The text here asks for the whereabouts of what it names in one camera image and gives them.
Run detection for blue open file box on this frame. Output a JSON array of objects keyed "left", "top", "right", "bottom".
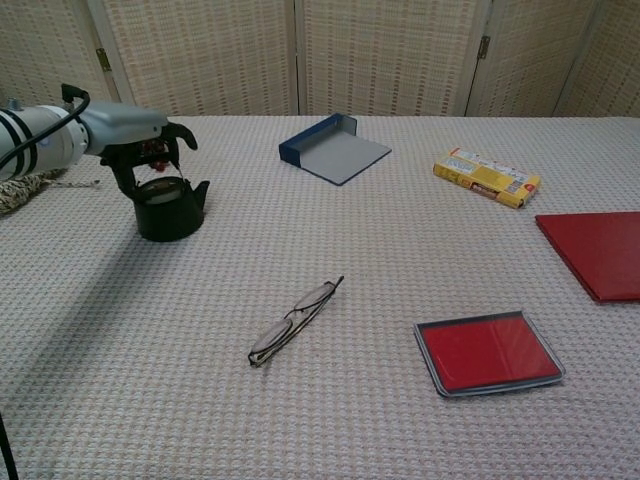
[{"left": 278, "top": 112, "right": 394, "bottom": 188}]

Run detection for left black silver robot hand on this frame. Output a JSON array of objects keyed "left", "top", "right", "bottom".
[{"left": 78, "top": 99, "right": 199, "bottom": 202}]

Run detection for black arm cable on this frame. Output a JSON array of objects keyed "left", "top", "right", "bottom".
[{"left": 0, "top": 83, "right": 92, "bottom": 172}]

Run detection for white woven tablecloth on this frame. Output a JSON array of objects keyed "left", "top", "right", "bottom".
[{"left": 0, "top": 115, "right": 640, "bottom": 480}]

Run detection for black cast iron teapot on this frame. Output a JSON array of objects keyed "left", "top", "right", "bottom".
[{"left": 132, "top": 162, "right": 212, "bottom": 244}]

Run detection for thin-framed folded eyeglasses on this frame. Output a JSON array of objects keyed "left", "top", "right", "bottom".
[{"left": 247, "top": 275, "right": 346, "bottom": 369}]

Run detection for woven folding screen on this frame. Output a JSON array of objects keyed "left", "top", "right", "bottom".
[{"left": 0, "top": 0, "right": 640, "bottom": 119}]

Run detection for braided rope bundle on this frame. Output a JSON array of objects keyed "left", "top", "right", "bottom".
[{"left": 0, "top": 168, "right": 102, "bottom": 216}]

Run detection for small red ink pad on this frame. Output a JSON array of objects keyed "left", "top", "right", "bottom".
[{"left": 412, "top": 309, "right": 567, "bottom": 399}]

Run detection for large red folder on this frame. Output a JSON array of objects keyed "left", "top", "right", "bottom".
[{"left": 534, "top": 210, "right": 640, "bottom": 304}]

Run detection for black teapot lid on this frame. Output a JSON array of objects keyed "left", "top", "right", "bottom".
[{"left": 136, "top": 177, "right": 186, "bottom": 205}]

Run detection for thin black cable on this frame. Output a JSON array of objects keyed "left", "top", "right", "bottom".
[{"left": 0, "top": 413, "right": 20, "bottom": 480}]

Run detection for yellow snack box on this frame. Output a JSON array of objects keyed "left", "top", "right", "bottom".
[{"left": 432, "top": 146, "right": 543, "bottom": 211}]

